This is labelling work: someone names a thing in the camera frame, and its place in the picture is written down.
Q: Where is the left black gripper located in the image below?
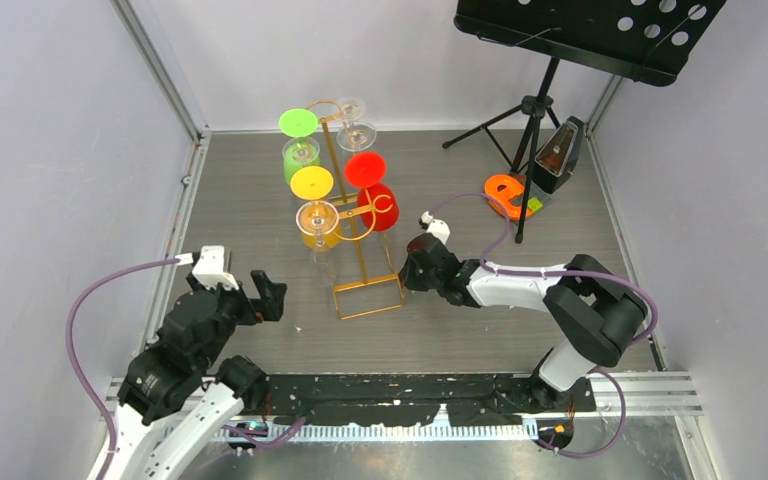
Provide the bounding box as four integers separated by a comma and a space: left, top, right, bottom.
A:
190, 267, 286, 367

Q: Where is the gold wire glass rack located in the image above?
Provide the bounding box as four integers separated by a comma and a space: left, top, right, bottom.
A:
307, 100, 405, 320

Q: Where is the clear wine glass front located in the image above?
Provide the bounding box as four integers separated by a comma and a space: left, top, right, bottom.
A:
295, 200, 341, 284

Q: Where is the clear wine glass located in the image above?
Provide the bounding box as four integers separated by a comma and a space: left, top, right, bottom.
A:
336, 121, 377, 153
282, 137, 321, 172
335, 97, 366, 124
295, 200, 341, 284

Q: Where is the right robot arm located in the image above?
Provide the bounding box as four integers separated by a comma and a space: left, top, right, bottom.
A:
399, 233, 657, 412

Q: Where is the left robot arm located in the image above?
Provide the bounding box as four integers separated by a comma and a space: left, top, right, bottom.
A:
92, 270, 288, 479

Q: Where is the red wine glass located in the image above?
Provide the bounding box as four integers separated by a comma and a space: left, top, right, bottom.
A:
344, 152, 400, 232

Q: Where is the yellow wine glass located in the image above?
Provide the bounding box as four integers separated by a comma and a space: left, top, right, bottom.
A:
289, 165, 344, 252

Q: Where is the clear wine glass middle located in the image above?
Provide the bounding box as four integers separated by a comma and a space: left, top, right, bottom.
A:
336, 121, 377, 153

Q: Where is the green wine glass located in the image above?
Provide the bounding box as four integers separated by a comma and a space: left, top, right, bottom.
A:
279, 108, 321, 185

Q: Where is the clear wine glass left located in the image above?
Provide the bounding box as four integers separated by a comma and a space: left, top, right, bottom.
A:
282, 137, 321, 172

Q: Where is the clear wine glass back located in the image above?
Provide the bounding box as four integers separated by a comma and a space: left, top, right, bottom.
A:
335, 97, 366, 124

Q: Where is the orange toy track piece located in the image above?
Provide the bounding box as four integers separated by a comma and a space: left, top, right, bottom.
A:
484, 174, 537, 220

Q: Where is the green toy brick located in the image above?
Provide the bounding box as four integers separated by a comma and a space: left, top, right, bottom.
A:
526, 197, 544, 216

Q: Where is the black metronome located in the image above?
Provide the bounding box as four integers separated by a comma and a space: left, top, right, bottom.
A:
534, 116, 585, 194

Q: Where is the black music stand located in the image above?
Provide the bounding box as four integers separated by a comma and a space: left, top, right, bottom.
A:
441, 0, 728, 245

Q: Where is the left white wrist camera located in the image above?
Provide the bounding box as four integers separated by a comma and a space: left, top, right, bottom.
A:
174, 245, 240, 291

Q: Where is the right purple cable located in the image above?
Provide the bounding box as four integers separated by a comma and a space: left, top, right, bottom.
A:
428, 192, 660, 460

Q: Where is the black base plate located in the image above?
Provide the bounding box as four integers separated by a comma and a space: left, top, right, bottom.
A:
245, 373, 568, 427

